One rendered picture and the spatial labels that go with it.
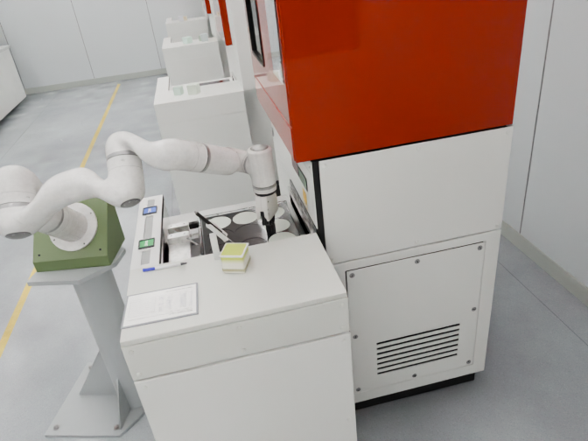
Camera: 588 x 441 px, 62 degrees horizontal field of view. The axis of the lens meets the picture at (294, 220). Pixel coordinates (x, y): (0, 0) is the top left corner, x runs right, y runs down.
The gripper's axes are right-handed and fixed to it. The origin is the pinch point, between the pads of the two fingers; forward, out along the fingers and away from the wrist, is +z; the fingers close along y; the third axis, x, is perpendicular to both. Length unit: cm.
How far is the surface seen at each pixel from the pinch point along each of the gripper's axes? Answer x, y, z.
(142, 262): -31.9, 34.1, -3.6
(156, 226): -40.8, 12.7, -4.0
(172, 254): -32.3, 17.9, 4.0
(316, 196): 21.2, 6.3, -18.0
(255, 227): -7.7, -3.0, 2.1
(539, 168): 101, -143, 34
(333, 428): 32, 40, 50
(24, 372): -146, 21, 92
